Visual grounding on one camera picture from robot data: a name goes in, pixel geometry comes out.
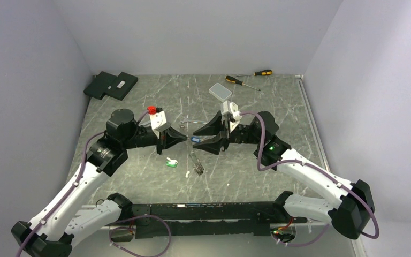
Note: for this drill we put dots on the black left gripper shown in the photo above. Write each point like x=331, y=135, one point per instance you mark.
x=172, y=137

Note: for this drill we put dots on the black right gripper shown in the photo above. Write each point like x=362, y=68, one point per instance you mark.
x=212, y=128

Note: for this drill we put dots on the key with green tag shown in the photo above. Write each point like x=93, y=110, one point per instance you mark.
x=171, y=162

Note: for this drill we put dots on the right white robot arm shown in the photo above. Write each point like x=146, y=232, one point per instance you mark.
x=347, y=206

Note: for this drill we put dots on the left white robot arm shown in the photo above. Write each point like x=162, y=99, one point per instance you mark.
x=58, y=227

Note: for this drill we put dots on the key with blue tag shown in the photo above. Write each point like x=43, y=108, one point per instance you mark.
x=195, y=139

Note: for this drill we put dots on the small chrome open-end wrench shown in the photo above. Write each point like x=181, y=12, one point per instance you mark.
x=187, y=121

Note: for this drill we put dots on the white plastic box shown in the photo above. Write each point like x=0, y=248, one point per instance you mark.
x=220, y=92

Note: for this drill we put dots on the orange black screwdriver near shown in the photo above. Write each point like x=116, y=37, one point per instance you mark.
x=236, y=81

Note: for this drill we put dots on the orange black screwdriver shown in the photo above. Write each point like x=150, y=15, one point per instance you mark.
x=236, y=81
x=258, y=73

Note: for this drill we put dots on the orange black screwdriver far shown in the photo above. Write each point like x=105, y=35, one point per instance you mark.
x=258, y=73

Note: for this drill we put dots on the black flat case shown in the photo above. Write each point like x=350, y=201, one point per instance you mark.
x=114, y=86

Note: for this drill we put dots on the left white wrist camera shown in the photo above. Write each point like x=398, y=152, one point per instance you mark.
x=158, y=119

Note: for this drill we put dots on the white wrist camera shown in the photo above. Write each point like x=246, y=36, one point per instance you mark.
x=230, y=111
x=158, y=119

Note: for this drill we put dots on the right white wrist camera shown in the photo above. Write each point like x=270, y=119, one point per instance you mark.
x=230, y=111

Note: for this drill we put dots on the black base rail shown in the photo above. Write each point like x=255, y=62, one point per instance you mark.
x=197, y=219

